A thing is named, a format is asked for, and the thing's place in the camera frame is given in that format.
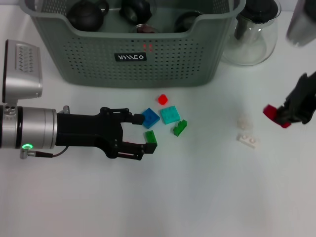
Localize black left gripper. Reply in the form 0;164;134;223
55;107;158;161

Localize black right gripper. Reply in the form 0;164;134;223
274;71;316;124

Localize dark red toy brick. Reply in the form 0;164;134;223
263;104;292;128

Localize blue square toy tile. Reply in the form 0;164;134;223
141;107;160;129

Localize white toy brick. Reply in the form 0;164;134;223
237;116;253;130
237;133;260;149

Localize green stepped toy brick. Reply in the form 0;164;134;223
173;119;188;137

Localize glass teacup with black handle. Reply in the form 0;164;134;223
132;23;158;34
119;0;153;25
174;11;202;33

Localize grey perforated plastic storage basket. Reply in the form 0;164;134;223
19;0;247;89

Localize green rectangular toy brick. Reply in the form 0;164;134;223
145;130;158;144

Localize cyan square toy tile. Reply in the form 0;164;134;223
159;105;181;125

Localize clear glass carafe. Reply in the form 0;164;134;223
221;0;282;67

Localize black carafe lid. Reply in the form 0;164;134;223
243;0;278;24

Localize dark brown clay teapot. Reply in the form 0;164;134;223
67;0;110;32

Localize left gripper cable plug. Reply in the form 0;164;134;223
20;149;70;159

